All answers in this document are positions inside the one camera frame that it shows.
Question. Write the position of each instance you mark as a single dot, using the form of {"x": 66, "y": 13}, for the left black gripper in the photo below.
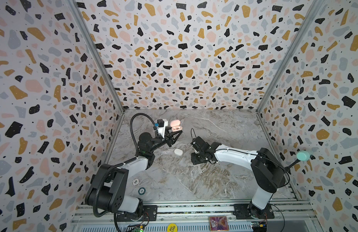
{"x": 168, "y": 139}

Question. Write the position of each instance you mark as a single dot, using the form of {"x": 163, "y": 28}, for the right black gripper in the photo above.
{"x": 197, "y": 150}

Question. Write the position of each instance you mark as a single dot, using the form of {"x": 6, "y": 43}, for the pink earbud case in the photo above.
{"x": 175, "y": 125}

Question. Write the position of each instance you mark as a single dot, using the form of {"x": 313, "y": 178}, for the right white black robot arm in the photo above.
{"x": 267, "y": 170}

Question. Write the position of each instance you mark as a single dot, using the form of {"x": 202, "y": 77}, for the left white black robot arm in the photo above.
{"x": 107, "y": 193}

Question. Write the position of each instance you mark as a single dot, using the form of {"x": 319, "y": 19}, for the white earbud case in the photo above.
{"x": 178, "y": 152}

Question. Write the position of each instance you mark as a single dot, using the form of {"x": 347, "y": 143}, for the white poker chip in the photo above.
{"x": 136, "y": 182}

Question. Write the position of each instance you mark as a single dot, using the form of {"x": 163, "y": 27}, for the pink square card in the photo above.
{"x": 218, "y": 224}

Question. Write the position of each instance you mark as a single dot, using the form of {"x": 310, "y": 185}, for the yellow round sticker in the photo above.
{"x": 172, "y": 227}

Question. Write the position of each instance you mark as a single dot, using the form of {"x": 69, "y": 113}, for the mint green microphone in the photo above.
{"x": 302, "y": 155}

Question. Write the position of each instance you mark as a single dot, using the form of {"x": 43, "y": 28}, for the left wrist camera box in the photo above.
{"x": 160, "y": 127}

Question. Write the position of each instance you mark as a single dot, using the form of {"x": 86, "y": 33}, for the teal ring poker chip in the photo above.
{"x": 142, "y": 191}

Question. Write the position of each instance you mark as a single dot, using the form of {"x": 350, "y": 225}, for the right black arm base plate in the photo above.
{"x": 249, "y": 211}

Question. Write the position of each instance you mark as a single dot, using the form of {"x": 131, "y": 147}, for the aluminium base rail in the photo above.
{"x": 193, "y": 216}

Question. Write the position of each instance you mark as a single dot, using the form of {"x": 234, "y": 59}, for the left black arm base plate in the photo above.
{"x": 144, "y": 213}

